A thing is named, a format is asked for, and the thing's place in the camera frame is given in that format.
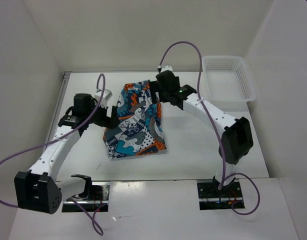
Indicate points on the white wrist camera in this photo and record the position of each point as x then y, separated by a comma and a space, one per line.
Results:
102, 97
163, 68

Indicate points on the colourful patterned shorts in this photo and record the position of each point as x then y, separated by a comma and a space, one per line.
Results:
139, 130

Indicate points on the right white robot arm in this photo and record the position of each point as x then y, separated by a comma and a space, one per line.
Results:
234, 135

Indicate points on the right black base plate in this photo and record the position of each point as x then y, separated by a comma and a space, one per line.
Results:
211, 199

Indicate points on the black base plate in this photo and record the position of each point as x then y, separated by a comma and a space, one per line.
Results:
211, 199
97, 198

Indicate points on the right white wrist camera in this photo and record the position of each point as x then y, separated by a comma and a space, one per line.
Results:
163, 68

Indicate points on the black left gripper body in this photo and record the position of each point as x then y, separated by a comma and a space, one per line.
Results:
100, 118

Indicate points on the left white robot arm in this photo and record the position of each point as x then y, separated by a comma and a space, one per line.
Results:
37, 189

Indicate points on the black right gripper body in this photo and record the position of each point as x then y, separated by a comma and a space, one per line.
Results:
163, 94

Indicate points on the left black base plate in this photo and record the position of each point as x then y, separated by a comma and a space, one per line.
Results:
97, 198

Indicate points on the white plastic mesh basket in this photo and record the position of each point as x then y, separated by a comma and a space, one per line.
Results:
228, 79

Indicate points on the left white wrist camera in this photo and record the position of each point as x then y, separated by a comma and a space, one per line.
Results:
102, 97

